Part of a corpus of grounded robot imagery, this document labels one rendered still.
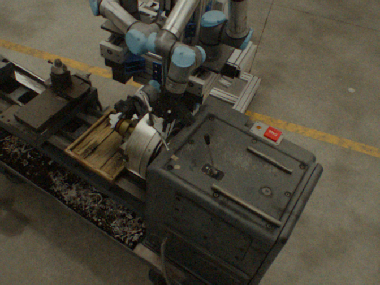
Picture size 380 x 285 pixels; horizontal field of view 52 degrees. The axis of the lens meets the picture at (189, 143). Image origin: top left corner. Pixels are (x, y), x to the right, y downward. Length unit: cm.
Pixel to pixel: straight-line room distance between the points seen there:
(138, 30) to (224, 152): 66
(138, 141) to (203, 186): 36
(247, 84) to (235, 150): 188
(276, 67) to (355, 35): 118
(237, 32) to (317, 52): 257
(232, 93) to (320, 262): 148
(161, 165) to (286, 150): 52
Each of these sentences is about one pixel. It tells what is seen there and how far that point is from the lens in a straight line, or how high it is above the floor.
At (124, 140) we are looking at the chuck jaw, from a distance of 174.
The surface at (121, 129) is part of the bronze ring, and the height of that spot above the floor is 110.
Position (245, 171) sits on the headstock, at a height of 126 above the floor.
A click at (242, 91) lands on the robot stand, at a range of 335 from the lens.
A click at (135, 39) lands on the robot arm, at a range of 177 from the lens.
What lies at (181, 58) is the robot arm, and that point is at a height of 164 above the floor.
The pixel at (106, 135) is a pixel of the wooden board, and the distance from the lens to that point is 207.
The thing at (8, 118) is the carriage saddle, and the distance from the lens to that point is 222.
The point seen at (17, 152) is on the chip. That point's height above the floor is 55.
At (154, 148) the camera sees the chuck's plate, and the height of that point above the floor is 120.
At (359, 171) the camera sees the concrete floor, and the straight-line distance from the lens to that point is 345.
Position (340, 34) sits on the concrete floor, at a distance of 480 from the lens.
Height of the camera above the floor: 248
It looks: 51 degrees down
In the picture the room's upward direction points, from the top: 8 degrees clockwise
